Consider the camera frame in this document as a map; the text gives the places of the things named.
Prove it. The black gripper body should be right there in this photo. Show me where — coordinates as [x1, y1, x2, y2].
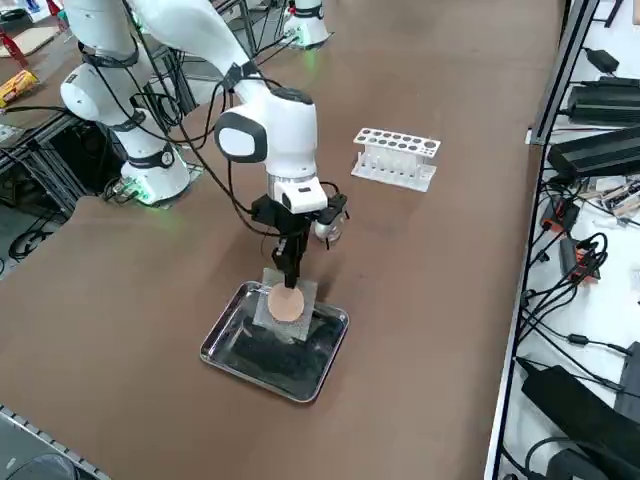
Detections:
[251, 195, 315, 239]

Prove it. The glass alcohol lamp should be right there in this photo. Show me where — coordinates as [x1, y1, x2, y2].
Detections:
[313, 217, 345, 247]

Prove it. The steel tray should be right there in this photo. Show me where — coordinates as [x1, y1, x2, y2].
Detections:
[198, 280, 350, 404]

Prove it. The white test tube rack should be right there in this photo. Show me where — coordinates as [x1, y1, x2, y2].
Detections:
[349, 127, 442, 194]

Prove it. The red black power strip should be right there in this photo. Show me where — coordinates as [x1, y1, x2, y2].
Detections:
[541, 197, 582, 235]

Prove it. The black orange power strip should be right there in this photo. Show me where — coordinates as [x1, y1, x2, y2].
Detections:
[558, 238, 601, 284]

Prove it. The yellow snack packet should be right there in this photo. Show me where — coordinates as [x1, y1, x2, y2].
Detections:
[0, 69, 41, 109]

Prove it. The wooden cutting board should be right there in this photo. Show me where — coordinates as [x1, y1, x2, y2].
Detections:
[0, 27, 60, 59]

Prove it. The large black ridged power supply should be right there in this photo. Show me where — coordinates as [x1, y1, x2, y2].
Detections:
[547, 127, 640, 177]

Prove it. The slim black power adapter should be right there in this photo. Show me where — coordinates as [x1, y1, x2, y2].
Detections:
[568, 77, 640, 126]

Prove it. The small black adapter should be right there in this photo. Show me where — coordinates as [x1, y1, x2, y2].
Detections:
[583, 47, 620, 72]

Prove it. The aluminium side rail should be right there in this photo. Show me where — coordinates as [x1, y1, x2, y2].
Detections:
[0, 404, 112, 480]

